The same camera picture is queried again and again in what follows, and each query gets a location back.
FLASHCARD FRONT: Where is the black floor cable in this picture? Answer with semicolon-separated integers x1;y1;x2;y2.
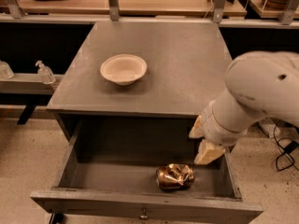
272;119;299;172

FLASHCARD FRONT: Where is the grey wooden cabinet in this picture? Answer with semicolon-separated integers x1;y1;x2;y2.
48;21;231;154

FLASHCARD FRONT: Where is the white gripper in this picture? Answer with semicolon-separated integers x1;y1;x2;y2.
189;101;247;165

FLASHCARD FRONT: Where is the wooden desk behind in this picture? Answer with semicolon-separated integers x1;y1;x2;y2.
18;0;248;18

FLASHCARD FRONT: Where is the clear pump bottle left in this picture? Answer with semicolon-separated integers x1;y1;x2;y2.
36;61;56;84

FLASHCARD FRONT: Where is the clear bottle far left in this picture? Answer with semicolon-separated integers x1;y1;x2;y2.
0;61;14;78

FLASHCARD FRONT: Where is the grey metal bracket middle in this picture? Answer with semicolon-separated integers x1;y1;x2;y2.
108;0;120;21

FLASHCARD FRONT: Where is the grey metal bracket far right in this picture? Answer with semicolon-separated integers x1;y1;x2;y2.
278;0;299;25

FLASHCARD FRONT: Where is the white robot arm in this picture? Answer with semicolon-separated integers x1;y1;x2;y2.
189;51;299;165

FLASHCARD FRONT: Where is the white paper bowl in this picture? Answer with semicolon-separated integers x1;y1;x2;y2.
99;54;148;86

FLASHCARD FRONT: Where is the grey top drawer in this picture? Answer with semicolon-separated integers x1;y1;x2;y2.
31;117;263;224

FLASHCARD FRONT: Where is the brass drawer knob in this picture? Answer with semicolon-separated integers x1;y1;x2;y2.
139;208;149;220

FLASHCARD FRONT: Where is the crushed orange can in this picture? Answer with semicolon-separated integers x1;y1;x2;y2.
156;163;195;189

